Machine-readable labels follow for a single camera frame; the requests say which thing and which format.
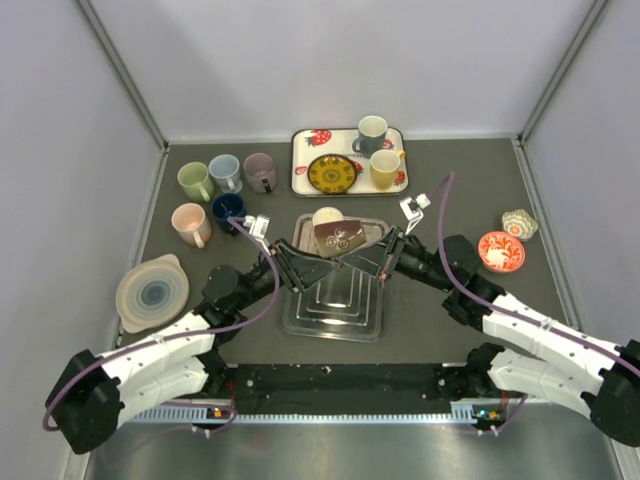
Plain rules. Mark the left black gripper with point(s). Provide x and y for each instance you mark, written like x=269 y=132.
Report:
x=299 y=270

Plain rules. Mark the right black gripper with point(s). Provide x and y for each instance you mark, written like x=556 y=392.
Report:
x=374 y=259

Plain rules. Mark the small brown mug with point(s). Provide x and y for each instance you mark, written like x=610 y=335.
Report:
x=336 y=238

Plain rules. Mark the cream white mug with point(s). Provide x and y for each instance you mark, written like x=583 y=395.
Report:
x=326 y=215

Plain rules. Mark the dark blue mug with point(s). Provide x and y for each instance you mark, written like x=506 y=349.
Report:
x=225 y=206

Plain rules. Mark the purple mug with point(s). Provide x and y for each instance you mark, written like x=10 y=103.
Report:
x=260 y=172

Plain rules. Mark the pink mug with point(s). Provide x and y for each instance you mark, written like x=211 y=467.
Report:
x=189 y=220

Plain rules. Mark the light blue mug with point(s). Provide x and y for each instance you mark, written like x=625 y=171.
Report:
x=225 y=171

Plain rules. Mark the light green mug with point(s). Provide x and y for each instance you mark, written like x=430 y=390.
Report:
x=196 y=183

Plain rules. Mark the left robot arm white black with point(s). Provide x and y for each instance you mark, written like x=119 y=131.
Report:
x=96 y=394

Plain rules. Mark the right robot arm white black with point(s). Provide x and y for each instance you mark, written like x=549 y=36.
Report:
x=596 y=378

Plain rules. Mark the yellow mug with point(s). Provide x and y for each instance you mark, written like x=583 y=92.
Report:
x=384 y=167

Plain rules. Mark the dark grey mug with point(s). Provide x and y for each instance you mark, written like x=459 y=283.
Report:
x=372 y=132

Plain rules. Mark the steel metal tray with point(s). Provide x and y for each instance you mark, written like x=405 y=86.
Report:
x=347 y=305

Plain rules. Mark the yellow patterned plate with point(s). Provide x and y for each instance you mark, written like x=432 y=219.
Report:
x=332 y=174

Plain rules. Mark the strawberry pattern white tray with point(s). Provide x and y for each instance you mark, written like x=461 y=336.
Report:
x=310 y=144

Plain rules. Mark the orange patterned small bowl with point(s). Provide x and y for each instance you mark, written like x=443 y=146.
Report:
x=501 y=252

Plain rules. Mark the green patterned small bowl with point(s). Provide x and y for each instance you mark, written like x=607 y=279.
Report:
x=520 y=224

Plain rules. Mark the beige wavy plate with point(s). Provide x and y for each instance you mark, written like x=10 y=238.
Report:
x=152 y=294

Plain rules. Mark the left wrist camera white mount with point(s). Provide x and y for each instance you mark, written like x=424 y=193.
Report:
x=257 y=227

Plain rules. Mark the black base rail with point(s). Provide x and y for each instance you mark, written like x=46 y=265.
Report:
x=351 y=389

